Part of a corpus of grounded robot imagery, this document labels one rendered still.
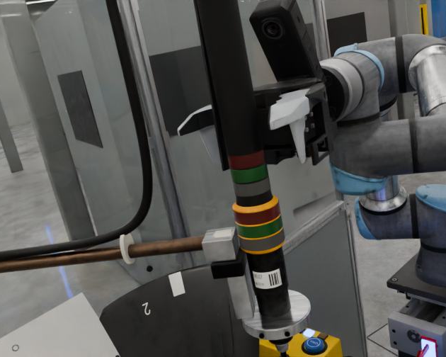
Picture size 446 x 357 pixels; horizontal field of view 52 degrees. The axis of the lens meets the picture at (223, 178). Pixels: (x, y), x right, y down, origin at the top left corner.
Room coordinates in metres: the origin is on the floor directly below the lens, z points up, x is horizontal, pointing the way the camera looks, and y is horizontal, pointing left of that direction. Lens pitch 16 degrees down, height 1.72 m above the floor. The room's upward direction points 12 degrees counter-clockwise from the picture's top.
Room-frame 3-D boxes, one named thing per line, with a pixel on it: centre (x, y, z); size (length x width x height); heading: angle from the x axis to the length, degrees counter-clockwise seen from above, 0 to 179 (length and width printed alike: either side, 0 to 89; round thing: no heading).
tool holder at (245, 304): (0.40, -0.01, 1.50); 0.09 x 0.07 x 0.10; 78
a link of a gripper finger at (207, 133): (0.45, 0.00, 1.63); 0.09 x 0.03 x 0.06; 121
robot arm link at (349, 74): (0.57, -0.14, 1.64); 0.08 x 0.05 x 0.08; 53
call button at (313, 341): (0.83, -0.12, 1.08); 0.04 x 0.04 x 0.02
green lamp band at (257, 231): (0.40, -0.02, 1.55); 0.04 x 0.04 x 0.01
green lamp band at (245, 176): (0.40, -0.02, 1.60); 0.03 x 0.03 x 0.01
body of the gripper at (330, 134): (0.50, -0.10, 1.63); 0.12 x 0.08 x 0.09; 143
